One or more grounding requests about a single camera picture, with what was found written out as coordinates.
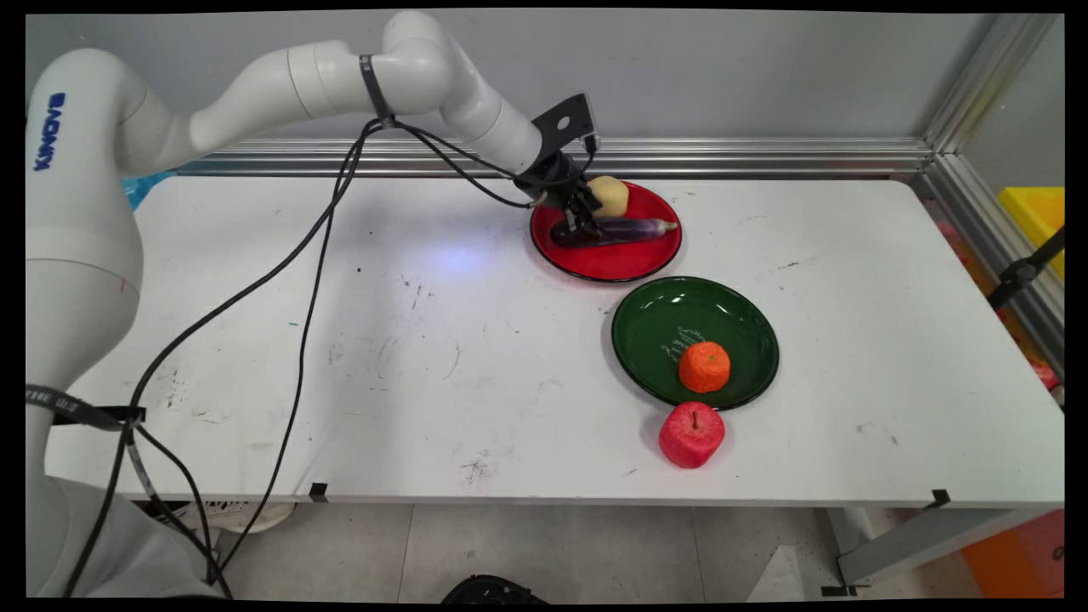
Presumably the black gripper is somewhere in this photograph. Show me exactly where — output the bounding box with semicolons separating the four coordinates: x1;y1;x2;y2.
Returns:
513;150;606;241

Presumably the purple eggplant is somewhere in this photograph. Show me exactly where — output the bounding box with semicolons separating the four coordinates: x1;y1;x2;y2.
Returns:
550;217;679;249

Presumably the grey robot base cover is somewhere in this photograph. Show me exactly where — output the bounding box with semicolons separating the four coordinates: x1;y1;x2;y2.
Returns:
25;474;224;600

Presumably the yellowish potato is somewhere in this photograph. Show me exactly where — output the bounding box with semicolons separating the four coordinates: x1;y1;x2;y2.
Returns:
588;175;631;218

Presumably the red enamel plate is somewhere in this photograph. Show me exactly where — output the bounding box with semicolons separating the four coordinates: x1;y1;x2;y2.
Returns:
529;180;683;284

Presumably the green enamel plate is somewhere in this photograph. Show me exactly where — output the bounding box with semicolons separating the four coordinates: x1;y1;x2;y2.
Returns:
610;276;780;412

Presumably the orange mandarin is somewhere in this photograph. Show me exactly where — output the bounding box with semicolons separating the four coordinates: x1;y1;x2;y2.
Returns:
677;341;732;394

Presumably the red apple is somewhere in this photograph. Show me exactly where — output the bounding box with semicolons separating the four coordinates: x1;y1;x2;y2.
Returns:
659;401;727;470

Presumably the black round object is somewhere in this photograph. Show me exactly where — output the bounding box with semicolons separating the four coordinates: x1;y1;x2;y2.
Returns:
440;575;549;606

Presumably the black clamp lever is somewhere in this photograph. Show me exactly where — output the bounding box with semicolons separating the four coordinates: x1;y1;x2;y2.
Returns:
986;228;1065;311

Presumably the blue plastic object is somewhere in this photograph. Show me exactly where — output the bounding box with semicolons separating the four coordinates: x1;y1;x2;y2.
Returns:
122;170;177;212

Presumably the white sneaker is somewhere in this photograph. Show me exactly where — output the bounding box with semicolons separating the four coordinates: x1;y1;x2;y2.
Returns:
166;500;297;535

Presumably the yellow plastic bin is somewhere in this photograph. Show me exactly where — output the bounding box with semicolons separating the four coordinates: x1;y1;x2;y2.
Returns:
997;185;1065;281

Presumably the grey metal table leg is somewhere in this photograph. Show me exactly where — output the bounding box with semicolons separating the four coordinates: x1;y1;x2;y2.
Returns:
820;506;1046;596

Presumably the orange box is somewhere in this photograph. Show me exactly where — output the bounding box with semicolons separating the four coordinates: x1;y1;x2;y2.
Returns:
960;510;1065;598

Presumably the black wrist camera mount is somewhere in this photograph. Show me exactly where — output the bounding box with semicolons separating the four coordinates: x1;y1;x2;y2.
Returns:
532;92;601;159

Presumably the long horizontal aluminium rail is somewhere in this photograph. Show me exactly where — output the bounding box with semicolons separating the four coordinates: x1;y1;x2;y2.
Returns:
174;136;936;179

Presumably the black velcro strap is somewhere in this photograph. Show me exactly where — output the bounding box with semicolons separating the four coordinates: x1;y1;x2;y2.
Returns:
359;54;397;130

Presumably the black cable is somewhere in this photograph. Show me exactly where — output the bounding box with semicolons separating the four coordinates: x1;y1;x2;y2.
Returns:
208;119;538;587
64;119;545;600

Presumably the aluminium side rail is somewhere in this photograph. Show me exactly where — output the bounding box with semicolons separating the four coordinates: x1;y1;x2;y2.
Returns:
914;153;1065;379

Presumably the slanted aluminium frame post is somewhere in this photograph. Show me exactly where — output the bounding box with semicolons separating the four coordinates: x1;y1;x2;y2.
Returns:
922;13;1065;156

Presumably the black printed strap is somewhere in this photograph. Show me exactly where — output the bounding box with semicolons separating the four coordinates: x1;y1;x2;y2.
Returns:
25;385;147;432

